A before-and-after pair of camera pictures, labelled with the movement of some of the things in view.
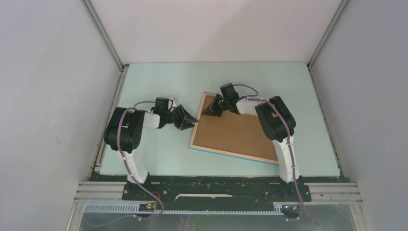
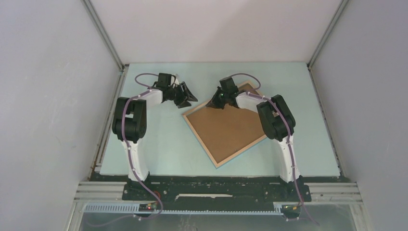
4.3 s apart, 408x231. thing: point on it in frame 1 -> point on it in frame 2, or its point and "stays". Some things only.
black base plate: [217, 192] stays
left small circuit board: [149, 207] stays
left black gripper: [187, 118] -> [185, 96]
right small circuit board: [290, 211] stays
